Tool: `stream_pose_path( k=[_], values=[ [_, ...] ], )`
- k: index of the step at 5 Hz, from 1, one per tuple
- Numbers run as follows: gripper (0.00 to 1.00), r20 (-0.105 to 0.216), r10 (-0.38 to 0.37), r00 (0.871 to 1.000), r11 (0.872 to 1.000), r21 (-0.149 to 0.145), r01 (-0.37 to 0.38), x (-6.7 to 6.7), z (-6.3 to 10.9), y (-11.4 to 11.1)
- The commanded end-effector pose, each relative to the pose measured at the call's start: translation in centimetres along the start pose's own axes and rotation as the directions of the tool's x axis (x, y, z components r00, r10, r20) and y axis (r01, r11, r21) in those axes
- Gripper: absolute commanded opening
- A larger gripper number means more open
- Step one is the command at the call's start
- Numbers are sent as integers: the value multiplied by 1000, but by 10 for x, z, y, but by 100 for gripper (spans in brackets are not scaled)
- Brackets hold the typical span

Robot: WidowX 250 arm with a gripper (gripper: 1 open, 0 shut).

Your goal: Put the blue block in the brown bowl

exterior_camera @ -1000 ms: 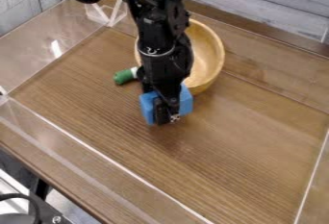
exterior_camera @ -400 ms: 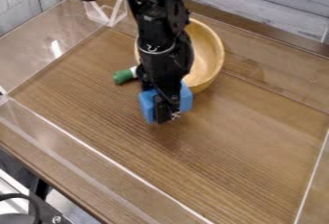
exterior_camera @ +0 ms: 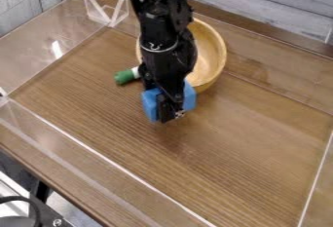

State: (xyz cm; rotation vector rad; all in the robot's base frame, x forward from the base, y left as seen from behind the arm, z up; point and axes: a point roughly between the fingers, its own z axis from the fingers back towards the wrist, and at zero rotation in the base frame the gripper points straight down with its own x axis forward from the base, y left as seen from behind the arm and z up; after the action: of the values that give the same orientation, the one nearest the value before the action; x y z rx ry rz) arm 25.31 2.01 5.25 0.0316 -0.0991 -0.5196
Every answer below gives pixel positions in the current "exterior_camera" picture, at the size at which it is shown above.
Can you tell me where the black cable lower left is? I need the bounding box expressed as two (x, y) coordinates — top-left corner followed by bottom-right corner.
(0, 195), (42, 227)

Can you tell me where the small green cylinder toy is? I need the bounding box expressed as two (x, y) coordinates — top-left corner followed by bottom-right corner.
(114, 66), (140, 85)

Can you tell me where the black metal base plate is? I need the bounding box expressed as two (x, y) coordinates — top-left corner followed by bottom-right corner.
(27, 206), (73, 227)

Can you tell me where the clear acrylic triangle bracket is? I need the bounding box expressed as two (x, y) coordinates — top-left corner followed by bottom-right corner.
(82, 0), (129, 28)

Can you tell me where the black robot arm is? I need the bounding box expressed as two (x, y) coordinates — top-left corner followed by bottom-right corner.
(129, 0), (197, 123)

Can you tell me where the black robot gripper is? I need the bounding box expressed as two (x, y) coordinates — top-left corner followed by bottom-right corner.
(129, 0), (197, 99)

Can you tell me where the light wooden bowl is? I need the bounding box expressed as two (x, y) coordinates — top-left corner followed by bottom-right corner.
(134, 18), (227, 95)

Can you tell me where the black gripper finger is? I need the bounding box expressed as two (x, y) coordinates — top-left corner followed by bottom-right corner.
(156, 94), (184, 123)

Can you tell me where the blue foam block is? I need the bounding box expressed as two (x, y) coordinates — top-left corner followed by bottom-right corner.
(141, 82), (196, 122)

